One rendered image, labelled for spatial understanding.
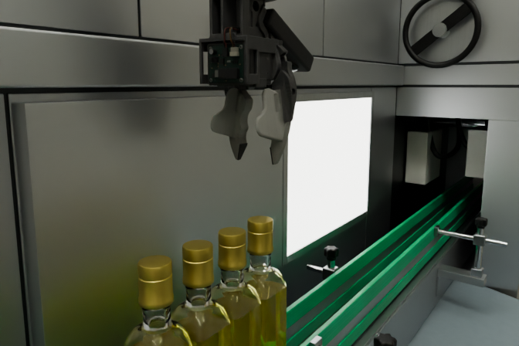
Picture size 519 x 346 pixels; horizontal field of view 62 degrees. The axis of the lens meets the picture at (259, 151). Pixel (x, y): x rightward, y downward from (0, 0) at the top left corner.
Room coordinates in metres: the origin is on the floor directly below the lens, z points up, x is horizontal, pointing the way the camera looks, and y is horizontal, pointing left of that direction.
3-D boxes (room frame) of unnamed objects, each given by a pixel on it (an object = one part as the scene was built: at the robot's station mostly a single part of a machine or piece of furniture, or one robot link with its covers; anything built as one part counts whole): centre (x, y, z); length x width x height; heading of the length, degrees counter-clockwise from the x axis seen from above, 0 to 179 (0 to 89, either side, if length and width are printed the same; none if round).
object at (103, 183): (0.81, -0.02, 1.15); 0.90 x 0.03 x 0.34; 143
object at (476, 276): (1.05, -0.53, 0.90); 0.17 x 0.05 x 0.23; 53
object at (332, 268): (0.85, -0.13, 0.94); 0.07 x 0.04 x 0.13; 53
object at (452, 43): (1.28, -0.52, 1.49); 0.21 x 0.05 x 0.21; 53
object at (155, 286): (0.42, 0.11, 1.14); 0.04 x 0.04 x 0.04
